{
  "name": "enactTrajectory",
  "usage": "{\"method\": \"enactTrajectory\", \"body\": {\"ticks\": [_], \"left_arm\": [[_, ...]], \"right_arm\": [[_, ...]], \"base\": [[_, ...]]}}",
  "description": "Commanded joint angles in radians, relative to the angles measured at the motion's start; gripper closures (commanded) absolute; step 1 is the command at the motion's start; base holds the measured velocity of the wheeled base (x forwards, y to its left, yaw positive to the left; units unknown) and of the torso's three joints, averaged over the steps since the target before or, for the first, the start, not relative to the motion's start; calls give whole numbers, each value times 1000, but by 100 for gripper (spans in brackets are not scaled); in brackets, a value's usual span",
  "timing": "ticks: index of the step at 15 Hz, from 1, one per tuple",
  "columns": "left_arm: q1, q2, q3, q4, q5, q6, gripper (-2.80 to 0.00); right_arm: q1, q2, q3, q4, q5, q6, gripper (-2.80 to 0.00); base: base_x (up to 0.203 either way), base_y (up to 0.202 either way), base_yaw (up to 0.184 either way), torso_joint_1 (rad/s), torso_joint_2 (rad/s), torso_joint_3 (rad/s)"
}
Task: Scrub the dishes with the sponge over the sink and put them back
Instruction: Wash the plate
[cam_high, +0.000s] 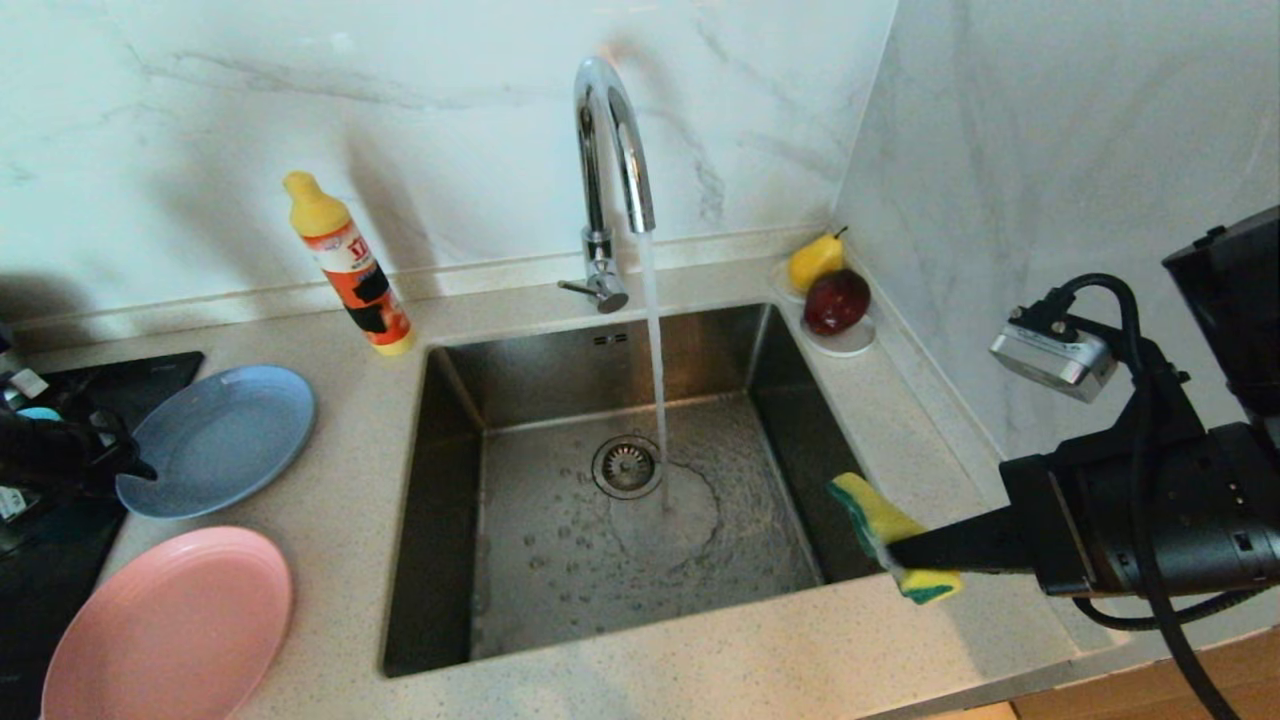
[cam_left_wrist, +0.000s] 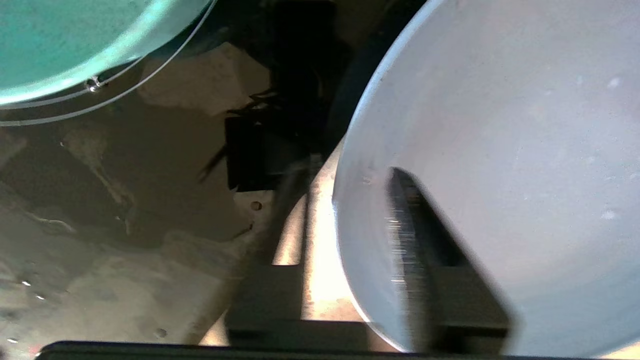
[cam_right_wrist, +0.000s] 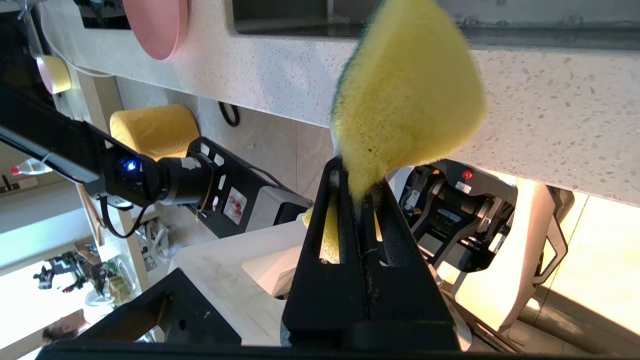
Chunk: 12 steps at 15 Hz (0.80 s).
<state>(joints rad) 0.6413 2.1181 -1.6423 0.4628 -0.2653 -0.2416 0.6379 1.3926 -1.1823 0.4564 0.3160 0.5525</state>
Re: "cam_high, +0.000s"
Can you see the pink plastic plate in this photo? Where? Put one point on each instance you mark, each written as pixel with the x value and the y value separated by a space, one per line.
pixel 170 630

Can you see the metal sink drain strainer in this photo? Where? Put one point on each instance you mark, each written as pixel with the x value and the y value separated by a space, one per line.
pixel 627 468

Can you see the chrome faucet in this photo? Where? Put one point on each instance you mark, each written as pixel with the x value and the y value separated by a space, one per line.
pixel 600 150

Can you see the blue plastic plate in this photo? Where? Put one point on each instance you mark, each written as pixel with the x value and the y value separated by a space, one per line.
pixel 220 440

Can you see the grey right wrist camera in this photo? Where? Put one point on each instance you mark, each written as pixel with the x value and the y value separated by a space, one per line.
pixel 1050 355

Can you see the teal ceramic bowl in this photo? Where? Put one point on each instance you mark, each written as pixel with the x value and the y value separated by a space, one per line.
pixel 40 413

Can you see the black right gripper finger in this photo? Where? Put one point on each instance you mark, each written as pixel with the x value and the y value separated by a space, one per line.
pixel 970 545

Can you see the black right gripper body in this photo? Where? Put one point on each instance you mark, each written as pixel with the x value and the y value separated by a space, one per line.
pixel 1200 520

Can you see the running water stream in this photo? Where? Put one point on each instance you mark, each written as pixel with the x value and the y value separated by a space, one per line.
pixel 655 350

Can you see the yellow pear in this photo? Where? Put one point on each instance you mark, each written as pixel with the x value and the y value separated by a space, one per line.
pixel 812 262

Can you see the stainless steel sink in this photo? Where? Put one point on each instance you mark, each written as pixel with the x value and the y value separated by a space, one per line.
pixel 600 590

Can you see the black induction cooktop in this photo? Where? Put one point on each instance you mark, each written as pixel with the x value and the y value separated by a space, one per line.
pixel 130 390

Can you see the yellow fish-shaped sponge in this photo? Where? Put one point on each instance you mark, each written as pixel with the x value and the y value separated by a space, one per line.
pixel 870 510

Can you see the small white dish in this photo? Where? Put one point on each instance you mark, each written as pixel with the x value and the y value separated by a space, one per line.
pixel 850 345
pixel 778 280

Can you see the yellow orange dish soap bottle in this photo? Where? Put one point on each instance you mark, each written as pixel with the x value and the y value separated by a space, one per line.
pixel 358 268

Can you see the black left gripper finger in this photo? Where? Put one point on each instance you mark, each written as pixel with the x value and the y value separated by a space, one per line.
pixel 130 462

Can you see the wooden cabinet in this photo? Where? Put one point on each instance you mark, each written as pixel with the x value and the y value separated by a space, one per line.
pixel 1180 690

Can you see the dark red apple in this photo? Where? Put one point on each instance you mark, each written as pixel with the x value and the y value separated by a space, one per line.
pixel 836 302

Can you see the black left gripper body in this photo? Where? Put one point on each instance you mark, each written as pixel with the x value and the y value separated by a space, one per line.
pixel 50 455

